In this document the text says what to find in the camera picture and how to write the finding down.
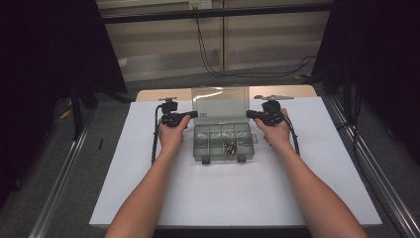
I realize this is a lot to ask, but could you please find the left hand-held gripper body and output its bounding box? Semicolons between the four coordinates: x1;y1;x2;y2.
157;96;191;129

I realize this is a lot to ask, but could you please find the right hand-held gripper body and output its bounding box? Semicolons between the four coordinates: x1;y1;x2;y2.
254;94;295;127

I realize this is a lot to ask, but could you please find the clear grey plastic storage box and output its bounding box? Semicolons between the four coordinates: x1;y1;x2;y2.
191;86;259;166

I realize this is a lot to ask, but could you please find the person's right hand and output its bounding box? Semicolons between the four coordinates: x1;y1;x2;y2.
254;108;294;152

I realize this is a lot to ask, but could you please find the person's left hand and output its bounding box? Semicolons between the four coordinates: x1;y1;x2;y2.
157;114;192;157

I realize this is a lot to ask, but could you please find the wooden table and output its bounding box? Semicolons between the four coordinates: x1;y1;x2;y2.
136;84;318;103

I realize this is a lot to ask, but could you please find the white table sheet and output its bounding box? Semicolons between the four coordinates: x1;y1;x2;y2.
88;96;383;229

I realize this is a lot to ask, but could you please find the black metal stand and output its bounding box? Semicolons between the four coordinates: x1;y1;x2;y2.
69;81;84;141

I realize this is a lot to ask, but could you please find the black horizontal bar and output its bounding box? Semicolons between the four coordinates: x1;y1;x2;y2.
99;2;334;25

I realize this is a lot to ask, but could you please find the dark curtain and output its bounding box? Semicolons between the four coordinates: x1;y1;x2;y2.
311;0;420;157
0;0;129;202

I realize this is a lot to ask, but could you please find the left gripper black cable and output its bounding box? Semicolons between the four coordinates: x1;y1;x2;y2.
151;104;165;166

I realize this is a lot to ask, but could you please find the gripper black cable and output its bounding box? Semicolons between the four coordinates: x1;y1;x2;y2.
151;104;165;166
281;113;301;157

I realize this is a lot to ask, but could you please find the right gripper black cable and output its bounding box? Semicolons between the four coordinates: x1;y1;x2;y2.
281;113;301;157

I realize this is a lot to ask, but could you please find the black wall cable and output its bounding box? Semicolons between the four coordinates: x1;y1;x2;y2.
195;8;317;79

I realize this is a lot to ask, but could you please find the white wall socket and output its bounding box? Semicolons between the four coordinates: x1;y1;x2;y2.
188;0;213;10

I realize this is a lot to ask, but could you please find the metal floor rail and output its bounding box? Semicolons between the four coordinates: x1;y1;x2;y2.
28;98;97;238
325;94;420;238

